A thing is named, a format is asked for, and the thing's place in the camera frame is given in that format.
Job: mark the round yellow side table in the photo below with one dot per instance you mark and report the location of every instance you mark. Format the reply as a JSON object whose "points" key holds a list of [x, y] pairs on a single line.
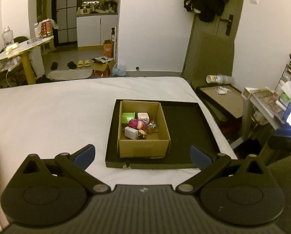
{"points": [[23, 50]]}

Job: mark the white bed sheet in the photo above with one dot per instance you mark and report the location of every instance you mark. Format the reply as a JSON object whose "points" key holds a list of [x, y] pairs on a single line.
{"points": [[46, 119]]}

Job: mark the white power adapter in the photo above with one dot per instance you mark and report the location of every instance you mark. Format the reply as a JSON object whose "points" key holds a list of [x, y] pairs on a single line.
{"points": [[131, 133]]}

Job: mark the black door handle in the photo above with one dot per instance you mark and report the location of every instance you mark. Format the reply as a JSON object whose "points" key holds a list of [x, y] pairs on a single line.
{"points": [[228, 22]]}

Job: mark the white square figure toy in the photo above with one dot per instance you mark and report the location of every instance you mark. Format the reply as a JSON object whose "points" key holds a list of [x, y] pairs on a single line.
{"points": [[143, 117]]}

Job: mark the stack of paper cups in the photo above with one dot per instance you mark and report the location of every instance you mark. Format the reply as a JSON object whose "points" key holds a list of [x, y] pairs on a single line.
{"points": [[219, 79]]}

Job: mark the red green small figure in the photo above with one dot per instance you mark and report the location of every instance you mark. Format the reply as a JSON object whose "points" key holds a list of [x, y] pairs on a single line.
{"points": [[150, 127]]}

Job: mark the tissue box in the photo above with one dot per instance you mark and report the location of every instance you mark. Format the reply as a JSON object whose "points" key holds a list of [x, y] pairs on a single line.
{"points": [[285, 97]]}

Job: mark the grey floor mat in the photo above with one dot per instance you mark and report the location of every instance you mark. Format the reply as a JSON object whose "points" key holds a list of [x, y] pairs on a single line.
{"points": [[76, 74]]}

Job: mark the black slippers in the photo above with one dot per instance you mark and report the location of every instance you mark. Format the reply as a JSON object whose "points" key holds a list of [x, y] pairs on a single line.
{"points": [[57, 66]]}

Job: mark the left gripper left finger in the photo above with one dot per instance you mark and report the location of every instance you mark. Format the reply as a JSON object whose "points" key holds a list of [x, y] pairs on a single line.
{"points": [[73, 166]]}

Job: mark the orange box on floor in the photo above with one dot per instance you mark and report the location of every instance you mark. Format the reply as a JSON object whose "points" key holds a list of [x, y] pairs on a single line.
{"points": [[108, 48]]}

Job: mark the brown cardboard box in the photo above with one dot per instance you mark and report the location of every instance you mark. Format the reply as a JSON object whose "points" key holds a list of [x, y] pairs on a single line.
{"points": [[156, 144]]}

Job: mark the open cardboard box on floor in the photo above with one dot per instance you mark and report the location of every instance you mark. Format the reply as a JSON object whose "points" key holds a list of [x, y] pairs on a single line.
{"points": [[102, 66]]}

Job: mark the brown hair small figure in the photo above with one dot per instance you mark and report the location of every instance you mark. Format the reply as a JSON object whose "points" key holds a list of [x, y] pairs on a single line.
{"points": [[141, 134]]}

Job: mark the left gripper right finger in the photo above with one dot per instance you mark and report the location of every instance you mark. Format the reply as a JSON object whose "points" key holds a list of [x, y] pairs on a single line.
{"points": [[210, 166]]}

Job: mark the black framed cardboard tray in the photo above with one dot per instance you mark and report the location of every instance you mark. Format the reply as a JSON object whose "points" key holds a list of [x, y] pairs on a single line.
{"points": [[229, 104]]}

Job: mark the green cube toy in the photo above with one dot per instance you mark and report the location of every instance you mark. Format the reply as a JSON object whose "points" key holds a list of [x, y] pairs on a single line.
{"points": [[127, 116]]}

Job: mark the yellow slippers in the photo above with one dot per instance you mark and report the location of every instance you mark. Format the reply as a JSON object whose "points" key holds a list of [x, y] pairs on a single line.
{"points": [[83, 64]]}

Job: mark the glass jar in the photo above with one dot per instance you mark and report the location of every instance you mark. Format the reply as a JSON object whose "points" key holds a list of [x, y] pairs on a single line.
{"points": [[8, 37]]}

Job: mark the pink hooded doll figure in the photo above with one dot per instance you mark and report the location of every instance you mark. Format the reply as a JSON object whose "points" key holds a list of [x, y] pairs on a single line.
{"points": [[137, 124]]}

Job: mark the white cabinet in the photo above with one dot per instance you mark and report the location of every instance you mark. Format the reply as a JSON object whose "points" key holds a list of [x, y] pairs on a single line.
{"points": [[93, 30]]}

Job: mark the white desk shelf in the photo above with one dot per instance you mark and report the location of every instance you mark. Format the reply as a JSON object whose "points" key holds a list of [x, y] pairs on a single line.
{"points": [[265, 102]]}

